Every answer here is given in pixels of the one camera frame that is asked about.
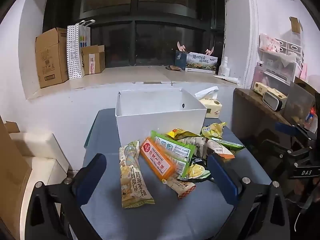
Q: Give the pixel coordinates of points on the green snack packet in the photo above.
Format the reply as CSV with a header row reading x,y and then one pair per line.
x,y
176,150

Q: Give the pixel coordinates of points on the beige long snack packet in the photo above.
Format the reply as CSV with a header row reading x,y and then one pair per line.
x,y
131,177

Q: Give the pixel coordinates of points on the yellow boxed tissue pack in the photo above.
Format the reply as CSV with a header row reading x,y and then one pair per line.
x,y
266,90

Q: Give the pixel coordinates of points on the wooden side table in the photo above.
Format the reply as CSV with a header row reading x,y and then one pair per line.
x,y
257,110

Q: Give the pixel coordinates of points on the green-edged snack packet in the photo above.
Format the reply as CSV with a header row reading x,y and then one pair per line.
x,y
230,145

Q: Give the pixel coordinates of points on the small orange-white snack packet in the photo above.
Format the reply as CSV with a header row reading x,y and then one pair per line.
x,y
182,188

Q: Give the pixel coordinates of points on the small cardboard box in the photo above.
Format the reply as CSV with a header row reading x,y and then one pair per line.
x,y
93,60

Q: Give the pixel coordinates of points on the orange snack packet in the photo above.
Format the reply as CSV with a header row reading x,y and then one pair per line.
x,y
156,158

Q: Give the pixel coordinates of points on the clear drawer organizer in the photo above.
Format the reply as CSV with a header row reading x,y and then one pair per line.
x,y
280,65

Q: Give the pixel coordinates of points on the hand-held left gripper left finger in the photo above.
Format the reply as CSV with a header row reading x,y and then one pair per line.
x,y
88,177

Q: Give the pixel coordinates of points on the cardboard flap on wall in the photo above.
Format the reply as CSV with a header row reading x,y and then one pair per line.
x,y
296,25

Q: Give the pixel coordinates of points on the dark blue box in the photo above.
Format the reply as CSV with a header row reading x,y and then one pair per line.
x,y
180,58

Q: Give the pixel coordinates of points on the white paper sheet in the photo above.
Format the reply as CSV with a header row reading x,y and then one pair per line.
x,y
228,79

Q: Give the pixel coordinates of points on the white plastic bottle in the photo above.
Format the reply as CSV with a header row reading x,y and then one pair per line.
x,y
224,67

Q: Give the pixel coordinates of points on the pink floral cloth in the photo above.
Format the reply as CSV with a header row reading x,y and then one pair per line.
x,y
268,43

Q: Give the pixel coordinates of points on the large cardboard box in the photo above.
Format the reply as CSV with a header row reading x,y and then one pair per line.
x,y
51,60

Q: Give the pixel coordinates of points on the white foam block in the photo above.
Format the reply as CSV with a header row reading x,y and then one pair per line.
x,y
35,150

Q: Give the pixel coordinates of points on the clear plastic bin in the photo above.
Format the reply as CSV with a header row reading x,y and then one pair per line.
x,y
297,103

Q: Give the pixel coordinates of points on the yellow snack packet red logo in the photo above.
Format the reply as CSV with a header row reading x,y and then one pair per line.
x,y
180,133

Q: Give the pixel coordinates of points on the landscape printed box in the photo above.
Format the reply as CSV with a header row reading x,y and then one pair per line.
x,y
201,62

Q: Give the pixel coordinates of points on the white storage box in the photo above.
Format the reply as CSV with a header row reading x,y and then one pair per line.
x,y
160,123

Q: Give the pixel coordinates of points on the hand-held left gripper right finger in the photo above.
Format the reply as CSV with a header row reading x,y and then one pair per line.
x,y
222,180

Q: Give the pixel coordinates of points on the polka dot paper bag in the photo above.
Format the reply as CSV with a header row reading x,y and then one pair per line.
x,y
74,55

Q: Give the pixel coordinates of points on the white rounded clock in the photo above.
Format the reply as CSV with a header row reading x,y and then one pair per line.
x,y
272,102

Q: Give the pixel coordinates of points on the dark window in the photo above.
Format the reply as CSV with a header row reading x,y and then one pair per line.
x,y
150,17

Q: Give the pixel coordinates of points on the yellow-green crinkled snack packet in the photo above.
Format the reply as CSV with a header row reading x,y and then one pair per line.
x,y
213,129

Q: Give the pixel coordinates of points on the brown snack wrapper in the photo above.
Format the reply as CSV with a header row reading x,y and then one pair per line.
x,y
173,68

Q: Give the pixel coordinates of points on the pink ear-shaped ornament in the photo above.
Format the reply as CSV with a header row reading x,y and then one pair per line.
x,y
210,51
181,46

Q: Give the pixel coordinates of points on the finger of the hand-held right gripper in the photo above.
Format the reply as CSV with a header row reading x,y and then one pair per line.
x,y
287,128
277,148

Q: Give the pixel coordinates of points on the white patterned snack packet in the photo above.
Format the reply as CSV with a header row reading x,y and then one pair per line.
x,y
203,148

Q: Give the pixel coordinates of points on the flat cardboard carton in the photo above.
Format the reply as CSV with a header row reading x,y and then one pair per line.
x,y
12,170

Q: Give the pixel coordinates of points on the dark green chips packet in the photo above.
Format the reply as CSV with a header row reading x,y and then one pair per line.
x,y
197,171

